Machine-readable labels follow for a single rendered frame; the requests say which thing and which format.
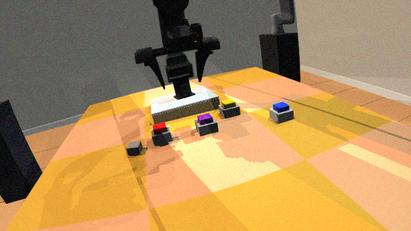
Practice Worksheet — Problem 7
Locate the blue button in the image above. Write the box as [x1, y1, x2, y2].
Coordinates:
[269, 102, 293, 123]

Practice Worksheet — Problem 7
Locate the purple button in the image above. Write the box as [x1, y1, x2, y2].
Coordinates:
[195, 113, 219, 136]

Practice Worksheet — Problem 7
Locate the yellow button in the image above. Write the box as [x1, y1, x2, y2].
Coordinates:
[218, 99, 240, 119]

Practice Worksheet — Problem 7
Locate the red button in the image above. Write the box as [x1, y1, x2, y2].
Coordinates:
[151, 123, 173, 146]

